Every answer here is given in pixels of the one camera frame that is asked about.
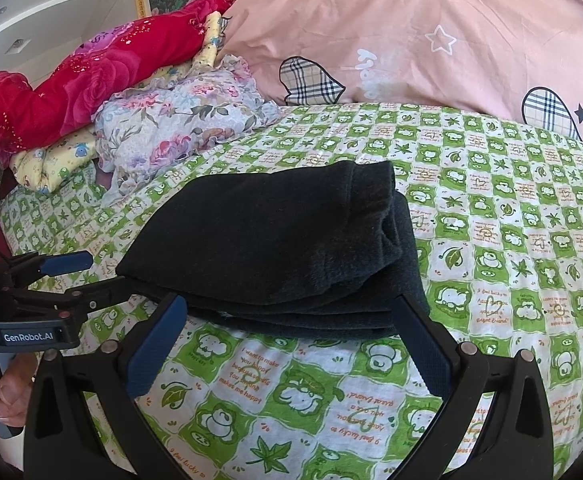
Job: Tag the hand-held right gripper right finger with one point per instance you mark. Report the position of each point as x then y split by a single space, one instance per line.
426 350

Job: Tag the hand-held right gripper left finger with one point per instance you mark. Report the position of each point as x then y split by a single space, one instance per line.
156 350

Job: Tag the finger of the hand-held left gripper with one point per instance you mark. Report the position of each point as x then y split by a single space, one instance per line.
66 263
96 294

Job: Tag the black pants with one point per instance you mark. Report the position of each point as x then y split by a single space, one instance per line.
281 240

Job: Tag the person's left hand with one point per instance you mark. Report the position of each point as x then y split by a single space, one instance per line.
13 387

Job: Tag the yellow printed blanket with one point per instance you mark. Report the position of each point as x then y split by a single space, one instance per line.
56 157

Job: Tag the green checkered bed sheet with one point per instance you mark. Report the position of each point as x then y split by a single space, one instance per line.
496 260

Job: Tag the floral pillow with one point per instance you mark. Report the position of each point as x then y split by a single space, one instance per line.
181 125

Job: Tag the red rose blanket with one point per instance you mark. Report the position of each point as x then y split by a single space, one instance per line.
81 75

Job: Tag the pink quilt with plaid hearts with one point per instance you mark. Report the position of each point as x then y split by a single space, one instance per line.
421 35

